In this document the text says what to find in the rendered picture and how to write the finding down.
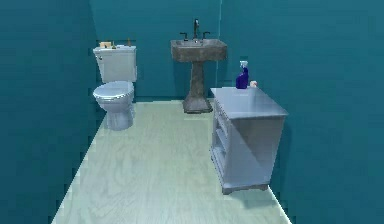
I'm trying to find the grey cabinet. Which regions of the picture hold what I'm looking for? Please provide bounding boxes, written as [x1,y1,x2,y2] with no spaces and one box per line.
[209,86,289,196]

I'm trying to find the blue spray bottle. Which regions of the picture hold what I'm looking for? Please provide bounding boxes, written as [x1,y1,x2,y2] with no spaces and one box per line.
[235,60,250,90]

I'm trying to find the white toilet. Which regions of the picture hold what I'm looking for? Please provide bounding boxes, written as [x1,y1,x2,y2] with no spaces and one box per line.
[92,44,138,132]

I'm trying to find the dark sink faucet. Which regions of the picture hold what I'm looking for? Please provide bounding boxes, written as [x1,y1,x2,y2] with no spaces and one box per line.
[179,18,211,41]

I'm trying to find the grey pedestal sink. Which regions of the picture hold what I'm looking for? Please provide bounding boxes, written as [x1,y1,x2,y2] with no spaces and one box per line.
[170,38,228,114]

